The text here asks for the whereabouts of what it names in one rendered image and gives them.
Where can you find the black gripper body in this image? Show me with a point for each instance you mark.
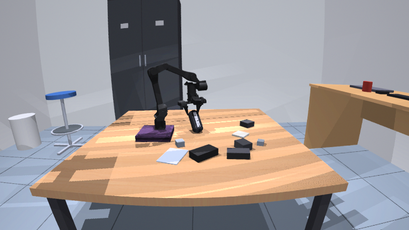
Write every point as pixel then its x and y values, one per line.
pixel 184 103

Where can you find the white flat rectangular sheet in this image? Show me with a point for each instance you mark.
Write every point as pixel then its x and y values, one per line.
pixel 172 156

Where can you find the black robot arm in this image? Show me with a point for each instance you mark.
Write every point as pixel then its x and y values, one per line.
pixel 162 111

